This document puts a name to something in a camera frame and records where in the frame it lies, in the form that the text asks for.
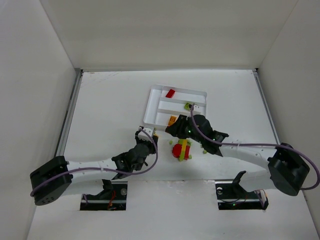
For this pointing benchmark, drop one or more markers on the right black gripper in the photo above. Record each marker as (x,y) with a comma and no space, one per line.
(177,126)

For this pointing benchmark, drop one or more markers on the yellow lego brick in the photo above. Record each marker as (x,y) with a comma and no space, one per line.
(172,120)

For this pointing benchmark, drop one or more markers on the green lego brick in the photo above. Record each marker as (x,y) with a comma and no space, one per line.
(187,106)

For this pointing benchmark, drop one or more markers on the red lego brick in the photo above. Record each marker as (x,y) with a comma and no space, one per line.
(170,93)

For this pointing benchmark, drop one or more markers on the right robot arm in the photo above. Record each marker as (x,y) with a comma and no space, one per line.
(282,168)

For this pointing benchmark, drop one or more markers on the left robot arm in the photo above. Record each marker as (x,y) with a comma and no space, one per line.
(59,177)

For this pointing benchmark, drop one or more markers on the white divided sorting tray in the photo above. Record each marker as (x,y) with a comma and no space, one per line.
(159,108)

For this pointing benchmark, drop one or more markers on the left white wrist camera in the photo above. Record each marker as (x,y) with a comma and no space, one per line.
(145,133)

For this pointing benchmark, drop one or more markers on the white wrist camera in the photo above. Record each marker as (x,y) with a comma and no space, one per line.
(145,133)
(195,108)

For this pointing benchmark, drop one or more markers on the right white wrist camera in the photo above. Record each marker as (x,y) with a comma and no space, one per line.
(195,108)

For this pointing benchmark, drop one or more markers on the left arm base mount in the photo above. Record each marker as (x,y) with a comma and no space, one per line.
(113,197)

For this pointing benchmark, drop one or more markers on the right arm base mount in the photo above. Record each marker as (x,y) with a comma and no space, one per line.
(231,196)

